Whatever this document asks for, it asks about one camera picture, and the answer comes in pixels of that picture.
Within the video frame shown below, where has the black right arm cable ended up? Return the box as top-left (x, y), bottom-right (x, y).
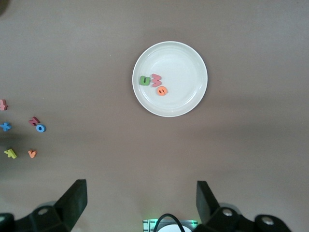
top-left (154, 213), bottom-right (184, 232)

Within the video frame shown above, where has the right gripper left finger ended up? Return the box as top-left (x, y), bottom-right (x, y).
top-left (0, 179), bottom-right (87, 232)

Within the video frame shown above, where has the pink foam letter w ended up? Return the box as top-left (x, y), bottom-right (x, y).
top-left (151, 73), bottom-right (162, 88)

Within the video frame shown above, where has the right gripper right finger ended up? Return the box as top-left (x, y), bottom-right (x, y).
top-left (196, 180), bottom-right (294, 232)

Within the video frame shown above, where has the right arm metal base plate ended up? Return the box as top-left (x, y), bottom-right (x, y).
top-left (141, 218), bottom-right (201, 232)

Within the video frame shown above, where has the yellow foam letter k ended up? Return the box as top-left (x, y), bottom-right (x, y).
top-left (4, 148), bottom-right (18, 160)

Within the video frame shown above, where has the brown table cover sheet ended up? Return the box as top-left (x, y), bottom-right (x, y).
top-left (0, 0), bottom-right (309, 232)

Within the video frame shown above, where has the beige brown plate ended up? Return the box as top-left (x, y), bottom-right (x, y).
top-left (132, 41), bottom-right (209, 118)

